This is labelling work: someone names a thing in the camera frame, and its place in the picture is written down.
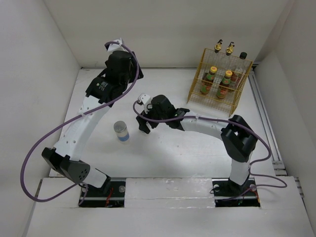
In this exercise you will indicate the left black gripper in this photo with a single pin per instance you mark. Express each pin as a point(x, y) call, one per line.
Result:
point(133, 68)

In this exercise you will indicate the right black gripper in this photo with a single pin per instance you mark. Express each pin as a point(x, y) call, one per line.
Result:
point(142, 126)

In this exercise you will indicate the yellow cap sauce bottle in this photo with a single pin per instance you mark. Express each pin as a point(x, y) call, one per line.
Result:
point(224, 85)
point(208, 80)

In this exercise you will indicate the dark liquid square bottle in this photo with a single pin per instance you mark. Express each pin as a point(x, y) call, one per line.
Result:
point(218, 46)

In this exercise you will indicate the clear square oil bottle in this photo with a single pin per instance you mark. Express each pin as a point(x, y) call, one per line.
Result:
point(230, 48)

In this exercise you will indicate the red label clear bottle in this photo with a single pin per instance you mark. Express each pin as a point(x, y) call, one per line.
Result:
point(237, 70)

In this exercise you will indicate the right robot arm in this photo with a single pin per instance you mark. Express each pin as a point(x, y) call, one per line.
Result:
point(234, 133)

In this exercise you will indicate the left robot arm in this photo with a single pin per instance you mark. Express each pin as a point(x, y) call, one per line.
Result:
point(65, 156)

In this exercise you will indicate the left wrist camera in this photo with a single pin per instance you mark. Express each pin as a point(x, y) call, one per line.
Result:
point(115, 45)

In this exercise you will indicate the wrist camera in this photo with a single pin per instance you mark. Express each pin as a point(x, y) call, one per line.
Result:
point(115, 45)
point(144, 100)

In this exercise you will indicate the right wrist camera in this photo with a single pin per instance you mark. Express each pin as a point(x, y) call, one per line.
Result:
point(144, 100)

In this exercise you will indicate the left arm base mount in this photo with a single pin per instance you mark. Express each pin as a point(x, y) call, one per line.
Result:
point(114, 196)

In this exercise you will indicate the yellow wire rack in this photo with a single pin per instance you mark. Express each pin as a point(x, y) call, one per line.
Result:
point(219, 81)

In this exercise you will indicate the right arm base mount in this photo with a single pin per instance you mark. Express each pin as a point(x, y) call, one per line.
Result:
point(228, 194)

